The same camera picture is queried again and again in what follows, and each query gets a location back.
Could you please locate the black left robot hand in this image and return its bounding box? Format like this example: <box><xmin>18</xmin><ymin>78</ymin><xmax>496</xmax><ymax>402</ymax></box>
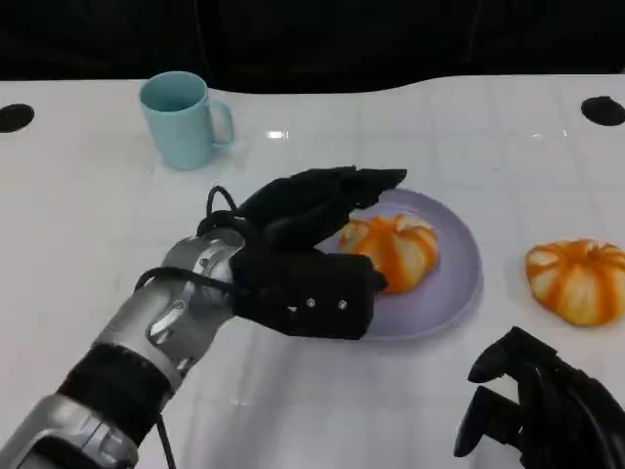
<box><xmin>237</xmin><ymin>165</ymin><xmax>409</xmax><ymax>259</ymax></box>

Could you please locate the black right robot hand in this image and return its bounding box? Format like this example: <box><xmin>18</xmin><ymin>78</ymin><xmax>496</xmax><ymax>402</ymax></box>
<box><xmin>453</xmin><ymin>325</ymin><xmax>625</xmax><ymax>469</ymax></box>

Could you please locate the orange and white bread roll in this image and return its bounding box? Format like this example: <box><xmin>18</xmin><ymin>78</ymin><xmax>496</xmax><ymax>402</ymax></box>
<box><xmin>338</xmin><ymin>213</ymin><xmax>439</xmax><ymax>295</ymax></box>
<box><xmin>524</xmin><ymin>237</ymin><xmax>625</xmax><ymax>327</ymax></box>

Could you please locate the pale green mug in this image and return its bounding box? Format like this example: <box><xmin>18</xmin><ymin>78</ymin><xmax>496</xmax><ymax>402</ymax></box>
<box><xmin>139</xmin><ymin>70</ymin><xmax>235</xmax><ymax>171</ymax></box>

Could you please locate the lilac plate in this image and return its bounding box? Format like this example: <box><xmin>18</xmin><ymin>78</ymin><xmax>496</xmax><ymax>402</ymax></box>
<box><xmin>314</xmin><ymin>188</ymin><xmax>484</xmax><ymax>343</ymax></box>

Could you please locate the black table grommet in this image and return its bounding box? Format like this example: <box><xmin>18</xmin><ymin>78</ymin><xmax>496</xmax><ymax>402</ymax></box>
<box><xmin>0</xmin><ymin>103</ymin><xmax>35</xmax><ymax>132</ymax></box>
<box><xmin>580</xmin><ymin>96</ymin><xmax>625</xmax><ymax>127</ymax></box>

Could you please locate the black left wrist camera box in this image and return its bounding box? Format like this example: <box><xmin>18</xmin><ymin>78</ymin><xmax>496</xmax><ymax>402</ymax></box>
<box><xmin>229</xmin><ymin>251</ymin><xmax>390</xmax><ymax>342</ymax></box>

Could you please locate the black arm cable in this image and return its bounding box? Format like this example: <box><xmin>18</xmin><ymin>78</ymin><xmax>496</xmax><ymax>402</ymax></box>
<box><xmin>154</xmin><ymin>412</ymin><xmax>178</xmax><ymax>469</ymax></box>
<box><xmin>134</xmin><ymin>266</ymin><xmax>255</xmax><ymax>300</ymax></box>
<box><xmin>197</xmin><ymin>185</ymin><xmax>260</xmax><ymax>245</ymax></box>

